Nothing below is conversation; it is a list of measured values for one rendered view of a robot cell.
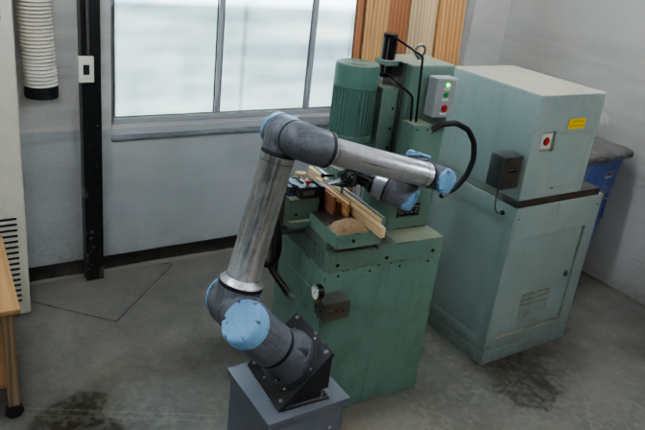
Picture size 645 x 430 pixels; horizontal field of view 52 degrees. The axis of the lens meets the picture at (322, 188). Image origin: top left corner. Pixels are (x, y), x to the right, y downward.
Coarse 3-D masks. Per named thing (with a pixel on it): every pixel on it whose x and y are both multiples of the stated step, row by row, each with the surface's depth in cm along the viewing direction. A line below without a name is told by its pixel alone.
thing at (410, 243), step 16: (304, 240) 273; (384, 240) 273; (400, 240) 275; (416, 240) 277; (432, 240) 281; (320, 256) 262; (336, 256) 259; (352, 256) 263; (368, 256) 267; (384, 256) 271; (400, 256) 276; (416, 256) 280
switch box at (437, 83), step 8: (432, 80) 260; (440, 80) 257; (448, 80) 259; (456, 80) 260; (432, 88) 260; (440, 88) 258; (432, 96) 260; (440, 96) 260; (448, 96) 262; (432, 104) 261; (440, 104) 261; (448, 104) 263; (424, 112) 266; (432, 112) 261; (448, 112) 265
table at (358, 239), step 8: (320, 208) 271; (312, 216) 265; (320, 216) 264; (328, 216) 265; (336, 216) 265; (344, 216) 266; (352, 216) 267; (288, 224) 264; (296, 224) 263; (304, 224) 265; (312, 224) 266; (320, 224) 260; (328, 224) 258; (320, 232) 261; (328, 232) 254; (360, 232) 254; (368, 232) 255; (328, 240) 255; (336, 240) 249; (344, 240) 251; (352, 240) 252; (360, 240) 255; (368, 240) 256; (376, 240) 259; (336, 248) 250; (344, 248) 252
